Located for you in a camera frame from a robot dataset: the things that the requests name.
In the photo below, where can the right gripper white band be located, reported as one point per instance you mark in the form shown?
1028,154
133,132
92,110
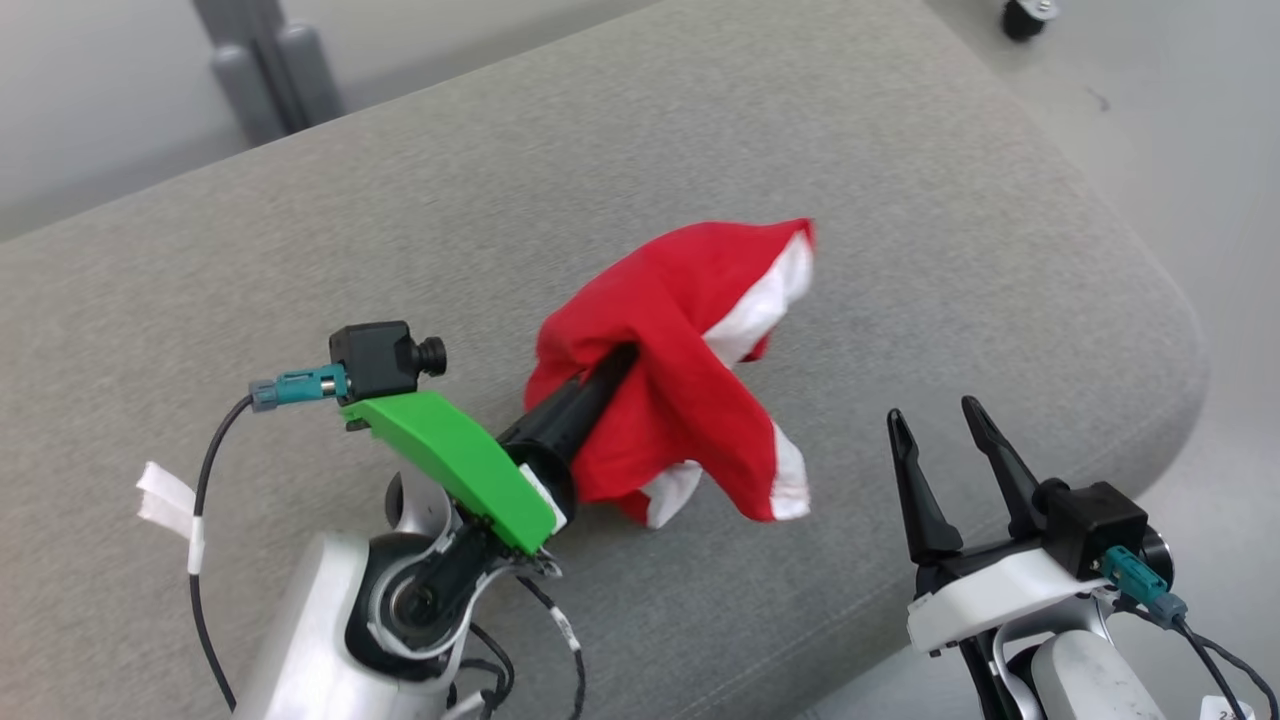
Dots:
990,600

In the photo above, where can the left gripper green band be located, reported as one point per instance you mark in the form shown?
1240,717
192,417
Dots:
450,450

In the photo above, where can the red shorts with white trim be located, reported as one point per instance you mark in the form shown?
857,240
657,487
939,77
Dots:
660,300

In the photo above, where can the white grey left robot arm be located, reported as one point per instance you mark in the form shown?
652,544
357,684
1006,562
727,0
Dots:
310,640

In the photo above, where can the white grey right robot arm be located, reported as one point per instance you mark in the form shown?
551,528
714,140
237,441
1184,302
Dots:
1090,680

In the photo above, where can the grey fabric sofa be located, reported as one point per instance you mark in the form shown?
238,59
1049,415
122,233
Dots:
600,150

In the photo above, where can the white tape tag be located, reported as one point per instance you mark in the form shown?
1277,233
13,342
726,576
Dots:
165,495

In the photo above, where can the grey leg with black caster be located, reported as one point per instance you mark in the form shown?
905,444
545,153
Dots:
1025,18

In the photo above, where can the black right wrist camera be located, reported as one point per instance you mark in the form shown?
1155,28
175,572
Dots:
1095,525

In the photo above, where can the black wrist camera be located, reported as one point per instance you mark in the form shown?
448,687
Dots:
375,360
1095,525

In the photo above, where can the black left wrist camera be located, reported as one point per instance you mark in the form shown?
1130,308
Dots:
375,360

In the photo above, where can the grey partition post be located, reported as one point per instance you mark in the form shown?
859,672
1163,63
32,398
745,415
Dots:
270,70

